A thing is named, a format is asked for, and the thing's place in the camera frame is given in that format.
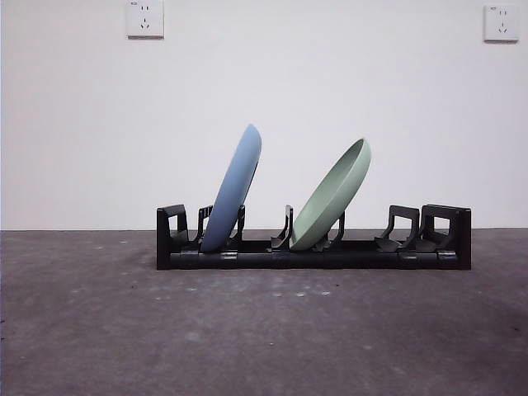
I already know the pale blue round plate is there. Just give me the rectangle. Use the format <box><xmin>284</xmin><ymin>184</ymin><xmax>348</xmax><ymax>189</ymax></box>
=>
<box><xmin>200</xmin><ymin>123</ymin><xmax>263</xmax><ymax>252</ymax></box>

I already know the pale green round plate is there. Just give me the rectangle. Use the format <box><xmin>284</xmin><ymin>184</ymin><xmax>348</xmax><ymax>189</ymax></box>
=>
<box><xmin>288</xmin><ymin>137</ymin><xmax>372</xmax><ymax>252</ymax></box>

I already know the black plastic plate rack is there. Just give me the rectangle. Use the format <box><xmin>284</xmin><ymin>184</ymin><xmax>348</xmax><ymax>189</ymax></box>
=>
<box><xmin>155</xmin><ymin>203</ymin><xmax>474</xmax><ymax>271</ymax></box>

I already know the white wall socket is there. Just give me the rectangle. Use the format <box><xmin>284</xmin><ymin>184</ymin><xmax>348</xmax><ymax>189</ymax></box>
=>
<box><xmin>483</xmin><ymin>4</ymin><xmax>520</xmax><ymax>44</ymax></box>
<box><xmin>126</xmin><ymin>0</ymin><xmax>165</xmax><ymax>40</ymax></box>

